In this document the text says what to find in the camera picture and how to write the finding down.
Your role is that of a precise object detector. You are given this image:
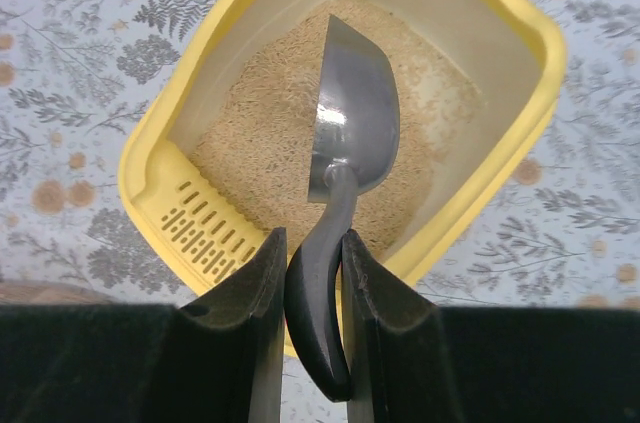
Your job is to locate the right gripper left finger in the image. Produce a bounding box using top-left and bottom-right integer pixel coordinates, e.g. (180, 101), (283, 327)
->
(1, 228), (287, 422)

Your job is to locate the silver metal scoop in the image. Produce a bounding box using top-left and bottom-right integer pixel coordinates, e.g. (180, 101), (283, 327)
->
(284, 15), (400, 402)

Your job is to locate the yellow plastic litter box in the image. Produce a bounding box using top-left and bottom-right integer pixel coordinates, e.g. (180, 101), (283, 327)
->
(118, 0), (567, 294)

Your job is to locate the floral patterned table mat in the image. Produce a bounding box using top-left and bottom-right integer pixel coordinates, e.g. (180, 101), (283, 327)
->
(1, 0), (639, 308)

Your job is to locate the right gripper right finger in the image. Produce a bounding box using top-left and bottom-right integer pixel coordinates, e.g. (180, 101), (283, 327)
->
(341, 231), (639, 422)

